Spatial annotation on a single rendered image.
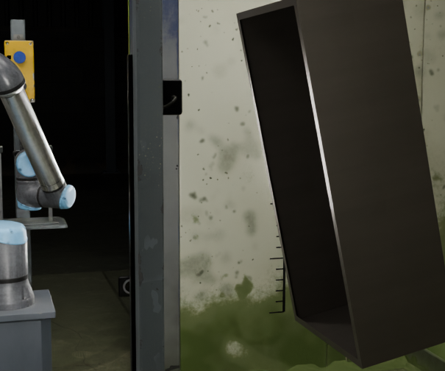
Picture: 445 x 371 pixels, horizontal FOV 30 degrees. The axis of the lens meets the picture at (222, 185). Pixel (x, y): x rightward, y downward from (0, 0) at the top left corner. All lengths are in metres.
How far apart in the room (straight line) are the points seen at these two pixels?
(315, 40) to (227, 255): 1.41
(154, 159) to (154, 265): 0.20
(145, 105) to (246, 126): 2.10
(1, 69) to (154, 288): 1.41
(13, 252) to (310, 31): 1.19
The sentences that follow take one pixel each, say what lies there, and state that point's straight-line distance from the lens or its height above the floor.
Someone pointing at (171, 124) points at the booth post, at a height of 1.20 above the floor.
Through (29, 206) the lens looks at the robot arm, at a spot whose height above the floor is 0.91.
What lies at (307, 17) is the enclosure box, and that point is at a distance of 2.57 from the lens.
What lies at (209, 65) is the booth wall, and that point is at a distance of 3.60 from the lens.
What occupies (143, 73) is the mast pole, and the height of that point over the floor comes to 1.40.
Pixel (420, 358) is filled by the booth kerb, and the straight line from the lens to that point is 4.04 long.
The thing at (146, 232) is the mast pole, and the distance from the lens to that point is 1.60.
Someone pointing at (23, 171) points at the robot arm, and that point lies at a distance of 3.19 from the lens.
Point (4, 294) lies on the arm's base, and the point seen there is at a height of 0.69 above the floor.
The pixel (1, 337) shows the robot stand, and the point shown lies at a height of 0.57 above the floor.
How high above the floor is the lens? 1.39
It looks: 7 degrees down
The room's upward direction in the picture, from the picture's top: straight up
